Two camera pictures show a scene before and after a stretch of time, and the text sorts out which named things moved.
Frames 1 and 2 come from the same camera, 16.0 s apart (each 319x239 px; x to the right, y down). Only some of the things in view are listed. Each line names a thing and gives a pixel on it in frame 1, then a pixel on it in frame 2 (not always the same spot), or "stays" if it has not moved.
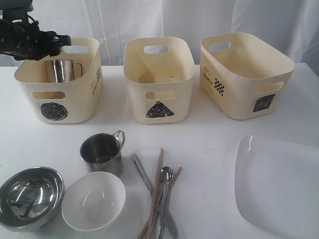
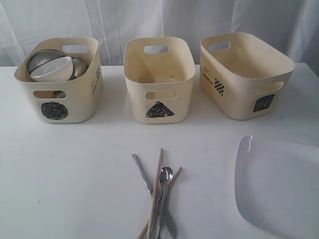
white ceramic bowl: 93,201 → 60,70
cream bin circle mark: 69,102 stays
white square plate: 277,185 stays
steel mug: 102,152 → 79,67
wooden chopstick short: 148,222 stays
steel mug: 58,71 → 60,94
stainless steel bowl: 30,197 → 44,56
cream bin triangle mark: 159,73 stays
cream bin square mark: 243,76 stays
